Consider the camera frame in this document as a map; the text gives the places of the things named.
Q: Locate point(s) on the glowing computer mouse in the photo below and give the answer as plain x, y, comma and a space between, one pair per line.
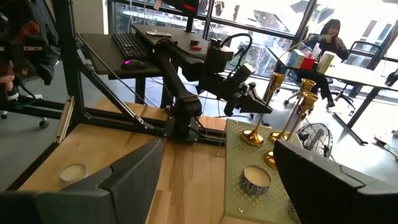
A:
133, 64

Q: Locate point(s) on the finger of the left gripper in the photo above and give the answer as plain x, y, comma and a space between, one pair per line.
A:
252, 108
255, 97

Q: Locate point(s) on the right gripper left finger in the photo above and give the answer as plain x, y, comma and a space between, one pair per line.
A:
130, 186

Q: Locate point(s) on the blue and white box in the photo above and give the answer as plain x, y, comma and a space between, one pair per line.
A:
296, 58

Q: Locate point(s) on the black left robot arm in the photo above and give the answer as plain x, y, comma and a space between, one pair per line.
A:
183, 109

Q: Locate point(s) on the black computer monitor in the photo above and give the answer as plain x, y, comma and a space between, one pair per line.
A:
186, 6

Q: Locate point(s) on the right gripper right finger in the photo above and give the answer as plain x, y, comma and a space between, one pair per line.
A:
320, 193

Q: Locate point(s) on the black floor fan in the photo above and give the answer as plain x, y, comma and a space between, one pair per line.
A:
315, 138

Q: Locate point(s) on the brass candlestick holder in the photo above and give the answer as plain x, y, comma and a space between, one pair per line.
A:
310, 100
252, 138
277, 137

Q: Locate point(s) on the black keyboard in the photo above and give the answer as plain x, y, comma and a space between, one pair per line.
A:
129, 46

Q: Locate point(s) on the green perforated metal shelf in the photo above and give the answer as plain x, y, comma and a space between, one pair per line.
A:
239, 161

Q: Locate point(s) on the black aluminium frame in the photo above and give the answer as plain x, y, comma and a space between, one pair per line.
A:
66, 62

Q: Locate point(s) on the white office table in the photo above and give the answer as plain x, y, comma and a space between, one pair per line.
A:
357, 76

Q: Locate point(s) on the white strip on frame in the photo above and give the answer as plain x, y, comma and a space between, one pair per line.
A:
65, 119

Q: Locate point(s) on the white paper roll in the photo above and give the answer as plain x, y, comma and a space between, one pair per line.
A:
325, 62

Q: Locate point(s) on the red box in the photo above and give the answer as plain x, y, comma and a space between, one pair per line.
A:
308, 64

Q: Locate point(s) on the white candle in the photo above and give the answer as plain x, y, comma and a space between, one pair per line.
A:
73, 172
255, 179

